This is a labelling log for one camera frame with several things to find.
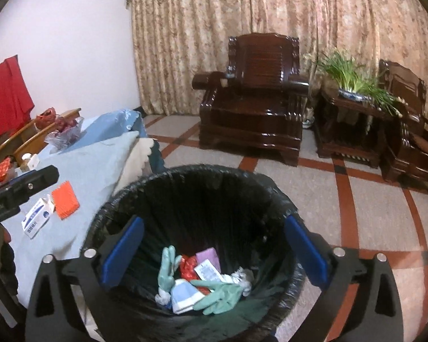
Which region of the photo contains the orange fringed piece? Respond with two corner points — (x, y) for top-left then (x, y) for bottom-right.
(52, 181), (80, 219)

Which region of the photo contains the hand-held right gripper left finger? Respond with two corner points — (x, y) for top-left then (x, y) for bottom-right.
(24, 215), (145, 342)

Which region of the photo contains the red plastic wrapper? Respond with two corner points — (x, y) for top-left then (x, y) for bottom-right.
(180, 255), (200, 282)

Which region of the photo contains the dark wooden side table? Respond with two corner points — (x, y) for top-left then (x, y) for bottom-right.
(314, 89), (389, 168)

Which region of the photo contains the green potted plant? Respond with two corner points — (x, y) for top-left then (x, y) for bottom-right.
(316, 50), (403, 116)

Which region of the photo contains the pink plastic bag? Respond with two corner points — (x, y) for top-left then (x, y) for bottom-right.
(195, 247), (222, 271)

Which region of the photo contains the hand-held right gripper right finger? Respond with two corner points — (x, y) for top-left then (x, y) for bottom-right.
(284, 214), (404, 342)

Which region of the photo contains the grey-blue tablecloth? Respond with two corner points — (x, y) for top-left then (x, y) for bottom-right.
(0, 130), (140, 300)

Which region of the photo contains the blue plastic sheet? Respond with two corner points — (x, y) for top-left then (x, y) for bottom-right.
(55, 109), (148, 154)

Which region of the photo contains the bin with black liner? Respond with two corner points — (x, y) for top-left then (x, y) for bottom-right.
(81, 164), (307, 342)

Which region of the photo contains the beige patterned curtain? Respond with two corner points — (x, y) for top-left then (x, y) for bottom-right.
(126, 0), (428, 139)

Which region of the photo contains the red crumpled bag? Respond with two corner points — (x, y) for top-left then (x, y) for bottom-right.
(37, 107), (58, 129)

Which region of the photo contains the white toothpaste tube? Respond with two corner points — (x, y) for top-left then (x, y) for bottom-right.
(193, 261), (226, 283)

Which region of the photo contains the light wooden chair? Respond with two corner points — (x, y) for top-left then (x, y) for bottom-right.
(13, 108), (82, 162)
(0, 119), (38, 166)

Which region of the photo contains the red cloth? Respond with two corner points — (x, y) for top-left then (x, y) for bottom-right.
(0, 55), (35, 143)

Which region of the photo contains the white box with blue print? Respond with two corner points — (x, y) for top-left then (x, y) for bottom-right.
(21, 196), (56, 239)

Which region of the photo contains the clear glass fruit bowl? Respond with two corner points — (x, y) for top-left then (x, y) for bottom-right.
(45, 116), (84, 150)

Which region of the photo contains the dark wooden armchair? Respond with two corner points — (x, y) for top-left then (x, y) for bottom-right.
(378, 60), (428, 195)
(193, 33), (310, 166)

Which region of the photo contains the large white tissue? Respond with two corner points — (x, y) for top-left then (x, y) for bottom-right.
(230, 268), (254, 296)

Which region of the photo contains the red packet in clear tray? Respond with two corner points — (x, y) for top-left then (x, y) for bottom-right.
(0, 157), (17, 191)

